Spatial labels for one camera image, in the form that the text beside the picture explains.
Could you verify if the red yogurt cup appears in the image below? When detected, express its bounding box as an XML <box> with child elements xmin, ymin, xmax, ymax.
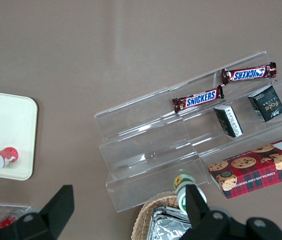
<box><xmin>0</xmin><ymin>146</ymin><xmax>20</xmax><ymax>175</ymax></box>

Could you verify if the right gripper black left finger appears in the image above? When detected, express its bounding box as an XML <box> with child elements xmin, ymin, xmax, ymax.
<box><xmin>13</xmin><ymin>184</ymin><xmax>75</xmax><ymax>240</ymax></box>

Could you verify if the Snickers chocolate bar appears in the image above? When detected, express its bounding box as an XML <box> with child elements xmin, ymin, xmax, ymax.
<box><xmin>221</xmin><ymin>61</ymin><xmax>278</xmax><ymax>86</ymax></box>
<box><xmin>171</xmin><ymin>84</ymin><xmax>225</xmax><ymax>114</ymax></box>

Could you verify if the clear acrylic stepped shelf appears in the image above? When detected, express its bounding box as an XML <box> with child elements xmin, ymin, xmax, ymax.
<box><xmin>168</xmin><ymin>50</ymin><xmax>282</xmax><ymax>186</ymax></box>
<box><xmin>93</xmin><ymin>86</ymin><xmax>208</xmax><ymax>214</ymax></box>

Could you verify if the light wicker basket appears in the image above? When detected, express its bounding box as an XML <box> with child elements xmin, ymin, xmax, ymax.
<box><xmin>130</xmin><ymin>190</ymin><xmax>190</xmax><ymax>240</ymax></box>

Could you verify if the green-lidded white cup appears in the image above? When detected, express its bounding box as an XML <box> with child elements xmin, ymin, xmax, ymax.
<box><xmin>172</xmin><ymin>173</ymin><xmax>208</xmax><ymax>216</ymax></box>

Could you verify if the beige plastic serving tray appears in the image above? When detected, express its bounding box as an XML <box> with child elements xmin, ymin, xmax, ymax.
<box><xmin>0</xmin><ymin>89</ymin><xmax>39</xmax><ymax>182</ymax></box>

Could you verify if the black box with gold lettering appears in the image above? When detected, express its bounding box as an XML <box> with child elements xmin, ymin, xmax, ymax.
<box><xmin>247</xmin><ymin>84</ymin><xmax>282</xmax><ymax>123</ymax></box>

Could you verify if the black box with white print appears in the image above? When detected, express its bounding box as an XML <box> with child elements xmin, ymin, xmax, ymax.
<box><xmin>213</xmin><ymin>104</ymin><xmax>245</xmax><ymax>139</ymax></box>

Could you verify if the red cola bottle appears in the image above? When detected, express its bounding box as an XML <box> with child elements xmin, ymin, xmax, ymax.
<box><xmin>0</xmin><ymin>208</ymin><xmax>26</xmax><ymax>229</ymax></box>

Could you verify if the red tartan cookie box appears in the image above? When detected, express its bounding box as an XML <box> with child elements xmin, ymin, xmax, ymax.
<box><xmin>207</xmin><ymin>133</ymin><xmax>282</xmax><ymax>200</ymax></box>

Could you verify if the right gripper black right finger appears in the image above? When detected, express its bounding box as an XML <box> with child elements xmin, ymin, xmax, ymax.
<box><xmin>180</xmin><ymin>184</ymin><xmax>247</xmax><ymax>240</ymax></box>

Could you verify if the clear acrylic bottle rack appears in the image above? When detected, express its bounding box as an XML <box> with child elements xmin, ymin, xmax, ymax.
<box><xmin>0</xmin><ymin>199</ymin><xmax>32</xmax><ymax>226</ymax></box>

